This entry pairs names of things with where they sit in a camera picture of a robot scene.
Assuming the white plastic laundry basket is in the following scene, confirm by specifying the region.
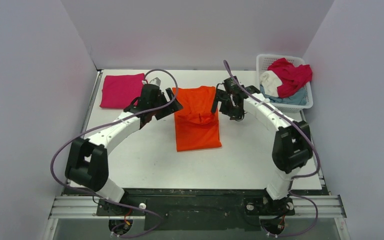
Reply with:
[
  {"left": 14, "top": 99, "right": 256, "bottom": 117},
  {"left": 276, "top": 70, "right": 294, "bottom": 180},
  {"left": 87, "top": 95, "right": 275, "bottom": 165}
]
[{"left": 254, "top": 53, "right": 314, "bottom": 113}]

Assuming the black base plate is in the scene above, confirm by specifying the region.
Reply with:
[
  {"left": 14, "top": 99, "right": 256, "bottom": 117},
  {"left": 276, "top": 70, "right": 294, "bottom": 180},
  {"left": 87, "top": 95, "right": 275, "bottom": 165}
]
[{"left": 62, "top": 187, "right": 332, "bottom": 233}]

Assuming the folded magenta t shirt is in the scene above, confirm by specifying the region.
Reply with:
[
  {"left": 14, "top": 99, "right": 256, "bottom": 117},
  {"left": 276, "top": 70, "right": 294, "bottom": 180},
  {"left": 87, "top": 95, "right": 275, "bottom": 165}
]
[{"left": 99, "top": 73, "right": 145, "bottom": 109}]

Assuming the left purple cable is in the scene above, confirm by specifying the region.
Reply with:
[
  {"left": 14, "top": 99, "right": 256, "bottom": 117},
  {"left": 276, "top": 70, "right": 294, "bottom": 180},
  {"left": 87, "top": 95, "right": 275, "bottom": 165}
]
[{"left": 50, "top": 68, "right": 179, "bottom": 239}]

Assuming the blue grey t shirt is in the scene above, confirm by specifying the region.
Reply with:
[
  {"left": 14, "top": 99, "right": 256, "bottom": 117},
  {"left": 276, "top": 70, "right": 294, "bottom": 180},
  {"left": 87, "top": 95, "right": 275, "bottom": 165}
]
[{"left": 259, "top": 85, "right": 307, "bottom": 106}]

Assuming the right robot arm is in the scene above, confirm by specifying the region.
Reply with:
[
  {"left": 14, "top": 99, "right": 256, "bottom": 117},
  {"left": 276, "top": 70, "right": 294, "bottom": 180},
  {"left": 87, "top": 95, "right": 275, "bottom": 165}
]
[{"left": 211, "top": 77, "right": 313, "bottom": 215}]

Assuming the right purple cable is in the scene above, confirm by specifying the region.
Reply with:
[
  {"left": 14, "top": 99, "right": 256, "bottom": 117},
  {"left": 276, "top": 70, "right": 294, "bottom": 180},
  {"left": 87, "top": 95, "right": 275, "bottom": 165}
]
[{"left": 223, "top": 59, "right": 321, "bottom": 239}]

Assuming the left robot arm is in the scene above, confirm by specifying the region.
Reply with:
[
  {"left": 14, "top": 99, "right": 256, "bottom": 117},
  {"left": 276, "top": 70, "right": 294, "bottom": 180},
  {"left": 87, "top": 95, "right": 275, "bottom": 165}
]
[{"left": 65, "top": 83, "right": 183, "bottom": 215}]

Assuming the white t shirt in basket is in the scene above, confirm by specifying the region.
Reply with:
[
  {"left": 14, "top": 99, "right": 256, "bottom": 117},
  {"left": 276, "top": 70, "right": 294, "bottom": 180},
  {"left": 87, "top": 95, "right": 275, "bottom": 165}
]
[{"left": 259, "top": 70, "right": 283, "bottom": 98}]

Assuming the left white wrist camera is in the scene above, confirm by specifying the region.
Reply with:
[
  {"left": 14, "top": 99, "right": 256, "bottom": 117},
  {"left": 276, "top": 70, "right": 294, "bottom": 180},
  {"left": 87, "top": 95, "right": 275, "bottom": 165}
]
[{"left": 142, "top": 77, "right": 161, "bottom": 87}]

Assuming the purple cable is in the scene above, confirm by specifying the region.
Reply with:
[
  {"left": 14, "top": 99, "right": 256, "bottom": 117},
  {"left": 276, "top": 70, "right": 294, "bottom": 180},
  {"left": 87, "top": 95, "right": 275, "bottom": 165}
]
[
  {"left": 50, "top": 68, "right": 179, "bottom": 239},
  {"left": 223, "top": 59, "right": 321, "bottom": 239}
]

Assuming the orange t shirt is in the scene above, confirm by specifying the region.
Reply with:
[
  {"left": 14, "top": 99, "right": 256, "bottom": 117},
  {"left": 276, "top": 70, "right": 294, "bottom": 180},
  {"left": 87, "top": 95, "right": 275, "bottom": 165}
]
[{"left": 173, "top": 86, "right": 222, "bottom": 152}]

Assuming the crimson t shirt in basket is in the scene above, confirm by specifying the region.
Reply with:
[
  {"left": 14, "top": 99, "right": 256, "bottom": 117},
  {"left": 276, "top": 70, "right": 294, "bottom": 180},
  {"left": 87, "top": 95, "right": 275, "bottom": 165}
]
[{"left": 267, "top": 57, "right": 313, "bottom": 98}]

